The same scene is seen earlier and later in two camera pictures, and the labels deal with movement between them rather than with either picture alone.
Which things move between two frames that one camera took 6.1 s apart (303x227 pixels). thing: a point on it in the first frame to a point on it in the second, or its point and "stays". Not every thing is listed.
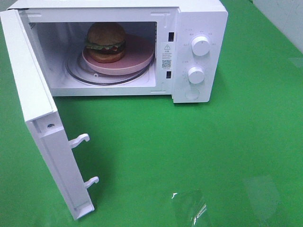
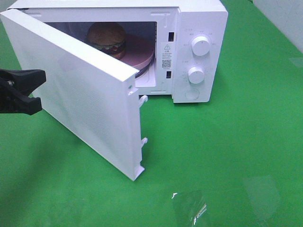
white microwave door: x=35 y=104 to x=94 y=99
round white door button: x=192 y=93 stays
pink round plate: x=138 y=54 stays
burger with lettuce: x=106 y=42 stays
